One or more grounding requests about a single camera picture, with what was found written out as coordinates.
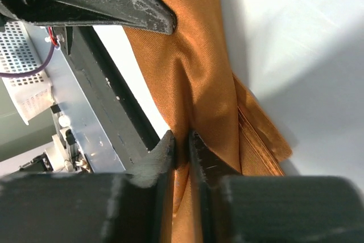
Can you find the white slotted cable duct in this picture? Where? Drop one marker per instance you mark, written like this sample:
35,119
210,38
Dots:
30,95

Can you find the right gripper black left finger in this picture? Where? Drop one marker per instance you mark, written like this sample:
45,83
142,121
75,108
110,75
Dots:
130,206

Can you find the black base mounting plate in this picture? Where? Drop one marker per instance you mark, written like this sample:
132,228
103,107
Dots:
134,131

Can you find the orange cloth napkin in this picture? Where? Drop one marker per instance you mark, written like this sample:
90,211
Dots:
189,76

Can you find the aluminium front frame rail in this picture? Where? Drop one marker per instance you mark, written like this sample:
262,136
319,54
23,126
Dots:
83,94

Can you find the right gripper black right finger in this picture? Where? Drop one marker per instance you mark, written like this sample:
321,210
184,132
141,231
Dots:
230,207

